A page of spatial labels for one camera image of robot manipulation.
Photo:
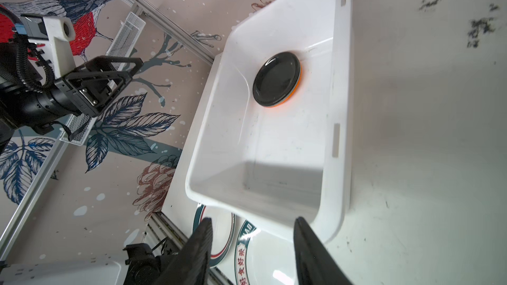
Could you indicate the black plate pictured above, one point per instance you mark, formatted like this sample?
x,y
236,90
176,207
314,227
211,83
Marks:
x,y
260,76

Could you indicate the white plate green lettered rim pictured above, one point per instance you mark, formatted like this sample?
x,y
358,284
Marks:
x,y
262,258

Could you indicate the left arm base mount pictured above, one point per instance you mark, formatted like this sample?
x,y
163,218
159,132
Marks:
x,y
143,266

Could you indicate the white plastic bin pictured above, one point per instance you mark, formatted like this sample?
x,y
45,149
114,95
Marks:
x,y
273,165

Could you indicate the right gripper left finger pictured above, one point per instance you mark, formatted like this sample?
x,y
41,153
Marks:
x,y
192,264

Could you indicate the white plate green red rim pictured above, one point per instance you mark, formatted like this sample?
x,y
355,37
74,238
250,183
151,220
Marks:
x,y
224,224

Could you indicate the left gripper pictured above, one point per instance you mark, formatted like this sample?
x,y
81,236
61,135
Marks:
x,y
93,92

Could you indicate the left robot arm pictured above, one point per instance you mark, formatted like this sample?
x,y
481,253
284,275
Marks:
x,y
40,82

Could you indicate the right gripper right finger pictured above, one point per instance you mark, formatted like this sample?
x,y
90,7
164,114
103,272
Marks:
x,y
313,262

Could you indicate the white wire mesh basket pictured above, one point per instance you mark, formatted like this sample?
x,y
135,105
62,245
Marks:
x,y
79,125

